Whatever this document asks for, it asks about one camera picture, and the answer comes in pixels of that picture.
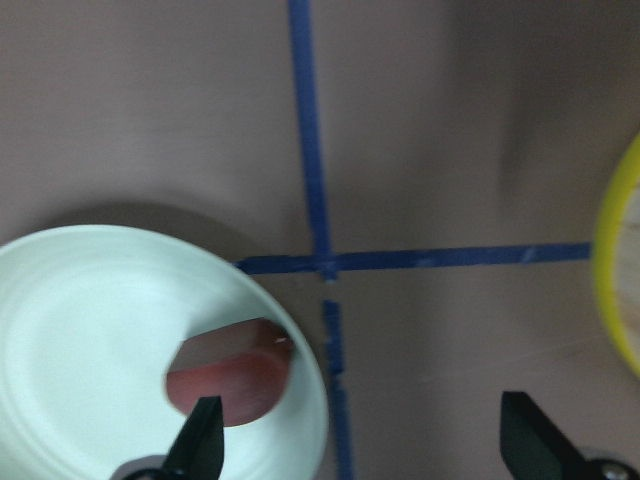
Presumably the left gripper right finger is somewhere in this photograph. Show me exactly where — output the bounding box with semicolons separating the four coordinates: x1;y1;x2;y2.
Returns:
500;391;639;480

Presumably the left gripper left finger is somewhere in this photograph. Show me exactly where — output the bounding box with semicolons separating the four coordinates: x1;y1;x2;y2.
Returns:
121;396;225;480

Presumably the red bun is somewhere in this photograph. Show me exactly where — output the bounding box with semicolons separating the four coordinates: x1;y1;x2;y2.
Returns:
165;318;294;427

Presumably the middle yellow steamer basket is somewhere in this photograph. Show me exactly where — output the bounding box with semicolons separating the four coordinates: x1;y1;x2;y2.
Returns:
592;137;639;375

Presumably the green plate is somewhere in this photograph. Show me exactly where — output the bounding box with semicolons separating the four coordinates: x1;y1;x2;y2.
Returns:
1;225;329;479

